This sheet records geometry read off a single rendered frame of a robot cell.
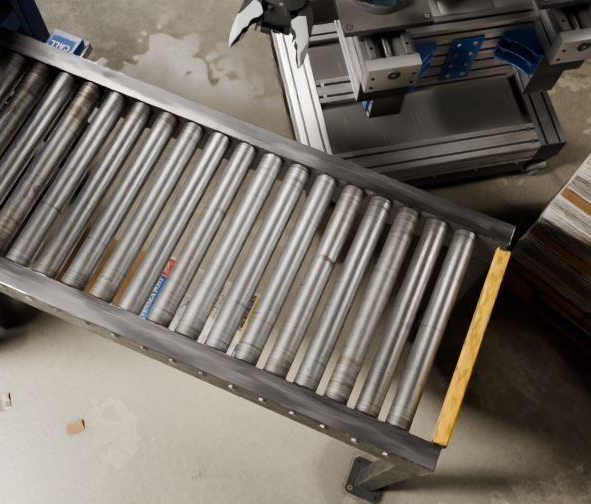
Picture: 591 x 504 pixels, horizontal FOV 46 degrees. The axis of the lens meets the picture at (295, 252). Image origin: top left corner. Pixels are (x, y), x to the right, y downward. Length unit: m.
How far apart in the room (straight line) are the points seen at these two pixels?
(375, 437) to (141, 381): 1.03
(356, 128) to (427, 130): 0.23
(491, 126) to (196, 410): 1.31
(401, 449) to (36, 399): 1.27
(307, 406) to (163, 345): 0.31
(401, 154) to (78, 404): 1.26
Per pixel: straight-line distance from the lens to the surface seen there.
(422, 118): 2.36
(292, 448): 2.16
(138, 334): 1.42
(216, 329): 1.40
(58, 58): 1.76
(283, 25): 1.24
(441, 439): 1.38
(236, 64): 2.68
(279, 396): 1.37
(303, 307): 1.41
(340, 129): 2.29
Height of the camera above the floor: 2.15
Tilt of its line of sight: 68 degrees down
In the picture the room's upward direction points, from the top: 6 degrees clockwise
